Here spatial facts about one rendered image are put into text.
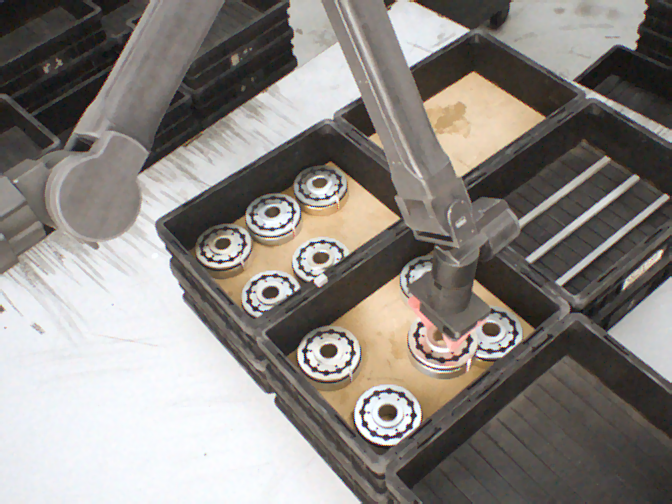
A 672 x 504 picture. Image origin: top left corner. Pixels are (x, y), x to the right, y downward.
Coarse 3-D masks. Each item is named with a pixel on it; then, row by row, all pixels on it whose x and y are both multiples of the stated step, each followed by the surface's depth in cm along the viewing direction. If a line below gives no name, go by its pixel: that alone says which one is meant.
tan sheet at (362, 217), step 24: (336, 168) 158; (288, 192) 155; (360, 192) 153; (312, 216) 150; (336, 216) 150; (360, 216) 150; (384, 216) 149; (360, 240) 146; (264, 264) 144; (288, 264) 144; (240, 288) 141
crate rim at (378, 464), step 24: (384, 240) 133; (360, 264) 130; (504, 264) 129; (288, 312) 125; (264, 336) 122; (528, 336) 119; (288, 360) 119; (504, 360) 117; (480, 384) 115; (360, 456) 111; (384, 456) 109
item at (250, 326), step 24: (288, 144) 150; (360, 144) 147; (384, 168) 143; (216, 192) 143; (168, 216) 139; (168, 240) 136; (192, 264) 132; (336, 264) 130; (216, 288) 129; (312, 288) 128; (240, 312) 125; (264, 312) 125
